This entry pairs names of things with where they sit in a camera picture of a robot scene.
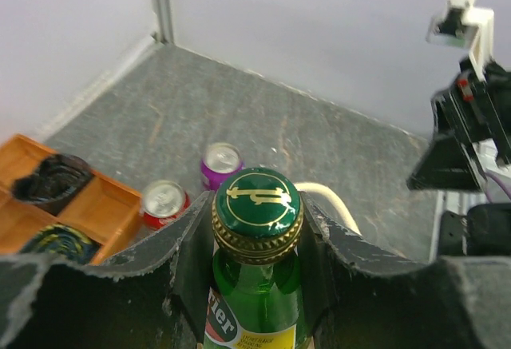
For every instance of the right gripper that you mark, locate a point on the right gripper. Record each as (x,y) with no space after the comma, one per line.
(468,111)

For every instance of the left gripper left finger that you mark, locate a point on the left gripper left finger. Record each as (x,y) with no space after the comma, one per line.
(151,295)

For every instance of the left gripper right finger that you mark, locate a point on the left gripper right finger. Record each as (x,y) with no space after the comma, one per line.
(357,295)

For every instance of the green Perrier glass bottle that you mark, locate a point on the green Perrier glass bottle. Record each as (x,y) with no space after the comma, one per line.
(256,299)

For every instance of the canvas tote bag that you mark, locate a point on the canvas tote bag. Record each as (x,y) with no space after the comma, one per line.
(333,212)

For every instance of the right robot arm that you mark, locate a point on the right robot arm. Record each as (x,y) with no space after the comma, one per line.
(483,231)

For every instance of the red cola can right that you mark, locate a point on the red cola can right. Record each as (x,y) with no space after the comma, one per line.
(162,202)

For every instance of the rolled dark sock front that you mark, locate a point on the rolled dark sock front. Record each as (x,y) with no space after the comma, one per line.
(62,240)

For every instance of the rolled black sock right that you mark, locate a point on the rolled black sock right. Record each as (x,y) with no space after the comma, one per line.
(54,183)

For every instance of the purple Fanta can right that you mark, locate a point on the purple Fanta can right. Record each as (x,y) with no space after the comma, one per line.
(219,161)

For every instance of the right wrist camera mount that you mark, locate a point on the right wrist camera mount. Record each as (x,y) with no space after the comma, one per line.
(464,25)

